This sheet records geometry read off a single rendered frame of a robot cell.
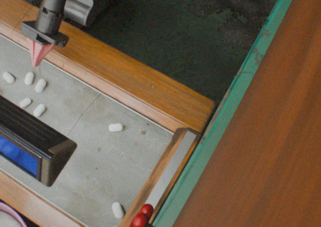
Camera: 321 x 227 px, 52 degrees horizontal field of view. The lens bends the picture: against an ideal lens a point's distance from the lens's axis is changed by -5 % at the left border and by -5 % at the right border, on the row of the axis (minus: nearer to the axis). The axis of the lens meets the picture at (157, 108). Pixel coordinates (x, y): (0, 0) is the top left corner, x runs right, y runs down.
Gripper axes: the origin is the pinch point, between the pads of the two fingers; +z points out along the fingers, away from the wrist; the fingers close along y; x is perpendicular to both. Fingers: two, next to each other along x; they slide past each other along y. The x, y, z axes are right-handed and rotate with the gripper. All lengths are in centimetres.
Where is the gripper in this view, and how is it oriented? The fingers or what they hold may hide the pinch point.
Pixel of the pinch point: (35, 63)
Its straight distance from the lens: 89.0
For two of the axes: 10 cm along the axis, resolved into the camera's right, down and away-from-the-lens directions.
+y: 8.6, 4.9, -1.4
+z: -4.0, 8.2, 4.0
